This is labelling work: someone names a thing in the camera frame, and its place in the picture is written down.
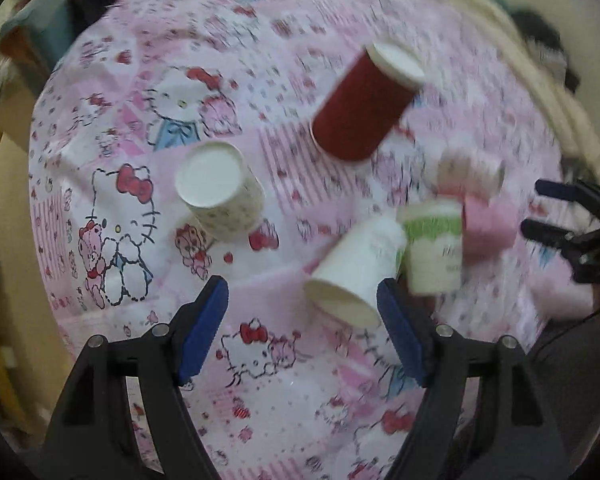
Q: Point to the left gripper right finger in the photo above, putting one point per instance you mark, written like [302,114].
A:
[483,414]

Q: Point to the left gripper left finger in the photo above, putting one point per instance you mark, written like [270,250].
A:
[121,414]

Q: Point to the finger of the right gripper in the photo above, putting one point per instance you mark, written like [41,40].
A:
[585,194]
[570,245]

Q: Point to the pink faceted cup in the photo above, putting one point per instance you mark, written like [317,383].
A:
[489,228]

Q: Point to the green print paper cup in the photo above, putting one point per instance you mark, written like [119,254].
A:
[433,257]

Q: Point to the plain white paper cup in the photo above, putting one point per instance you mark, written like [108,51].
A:
[344,285]

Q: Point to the cartoon print paper cup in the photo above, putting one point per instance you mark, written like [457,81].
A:
[217,184]

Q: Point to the red ribbed paper cup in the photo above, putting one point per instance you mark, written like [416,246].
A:
[368,101]

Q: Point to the pink dotted white paper cup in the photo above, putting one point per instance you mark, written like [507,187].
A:
[462,171]

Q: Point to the cream blanket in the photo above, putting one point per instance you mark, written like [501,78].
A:
[567,117]

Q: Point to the pink Hello Kitty bedsheet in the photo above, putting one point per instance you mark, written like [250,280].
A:
[286,393]

